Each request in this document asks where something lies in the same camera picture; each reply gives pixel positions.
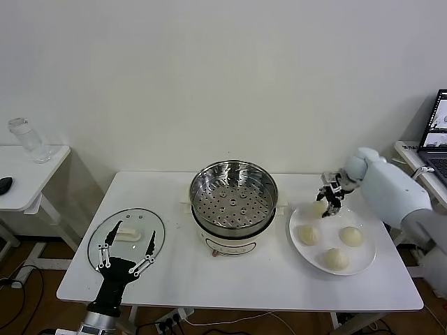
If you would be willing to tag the clear plastic water bottle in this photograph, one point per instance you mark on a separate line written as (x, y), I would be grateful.
(31, 143)

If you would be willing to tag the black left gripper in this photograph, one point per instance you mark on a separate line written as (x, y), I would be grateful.
(113, 279)

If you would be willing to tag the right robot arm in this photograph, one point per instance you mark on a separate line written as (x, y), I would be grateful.
(391, 188)

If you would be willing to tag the white round plate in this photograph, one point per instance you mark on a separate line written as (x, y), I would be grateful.
(363, 258)

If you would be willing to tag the white power strip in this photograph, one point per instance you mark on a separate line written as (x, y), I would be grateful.
(173, 319)

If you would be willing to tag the white steamed baozi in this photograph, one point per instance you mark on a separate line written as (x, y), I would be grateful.
(307, 235)
(351, 236)
(317, 209)
(337, 260)

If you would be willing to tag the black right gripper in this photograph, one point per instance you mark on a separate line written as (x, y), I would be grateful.
(337, 192)

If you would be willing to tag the black computer mouse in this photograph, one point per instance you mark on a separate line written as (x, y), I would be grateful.
(5, 185)

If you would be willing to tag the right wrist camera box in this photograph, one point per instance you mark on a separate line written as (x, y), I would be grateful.
(328, 177)

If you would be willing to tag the open laptop computer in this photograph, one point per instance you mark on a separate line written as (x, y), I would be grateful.
(434, 160)

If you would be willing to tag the white main table legs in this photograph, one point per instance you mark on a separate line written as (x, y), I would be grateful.
(133, 315)

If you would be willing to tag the round glass pot lid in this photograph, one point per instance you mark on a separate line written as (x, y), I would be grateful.
(139, 223)

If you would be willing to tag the white electric cooking pot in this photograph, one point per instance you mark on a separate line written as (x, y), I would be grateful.
(230, 244)

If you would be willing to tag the white side table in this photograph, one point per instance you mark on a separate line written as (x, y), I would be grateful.
(35, 174)
(403, 153)

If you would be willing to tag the stainless steel steamer basket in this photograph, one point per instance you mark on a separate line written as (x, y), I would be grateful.
(230, 206)

